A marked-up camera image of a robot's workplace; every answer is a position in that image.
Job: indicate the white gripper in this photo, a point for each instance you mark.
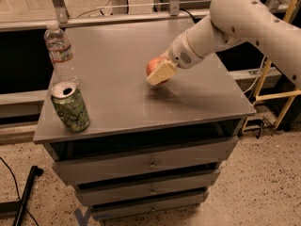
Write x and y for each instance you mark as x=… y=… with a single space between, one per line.
x=181 y=55

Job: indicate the grey drawer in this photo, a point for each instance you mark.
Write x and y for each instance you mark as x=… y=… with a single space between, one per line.
x=100 y=168
x=148 y=204
x=153 y=187

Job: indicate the black stand leg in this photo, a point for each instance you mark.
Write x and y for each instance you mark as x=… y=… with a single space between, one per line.
x=22 y=202

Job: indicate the clear plastic water bottle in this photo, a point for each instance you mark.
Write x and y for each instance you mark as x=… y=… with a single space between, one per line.
x=61 y=53

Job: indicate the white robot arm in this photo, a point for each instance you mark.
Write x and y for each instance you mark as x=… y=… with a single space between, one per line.
x=230 y=23

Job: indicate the middle grey drawer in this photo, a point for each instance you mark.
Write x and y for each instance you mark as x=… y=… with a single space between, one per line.
x=153 y=187

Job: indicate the green soda can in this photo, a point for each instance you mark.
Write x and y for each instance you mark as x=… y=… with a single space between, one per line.
x=69 y=106

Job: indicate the red apple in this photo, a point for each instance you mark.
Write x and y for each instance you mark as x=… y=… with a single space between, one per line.
x=152 y=64

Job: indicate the grey drawer cabinet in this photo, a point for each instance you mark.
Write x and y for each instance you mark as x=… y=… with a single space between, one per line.
x=127 y=114

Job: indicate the top grey drawer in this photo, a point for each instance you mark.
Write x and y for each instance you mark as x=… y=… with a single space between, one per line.
x=100 y=168

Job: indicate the bottom grey drawer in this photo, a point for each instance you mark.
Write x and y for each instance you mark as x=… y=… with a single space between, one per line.
x=148 y=204

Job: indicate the metal railing frame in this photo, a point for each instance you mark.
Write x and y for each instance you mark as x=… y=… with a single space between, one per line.
x=16 y=15

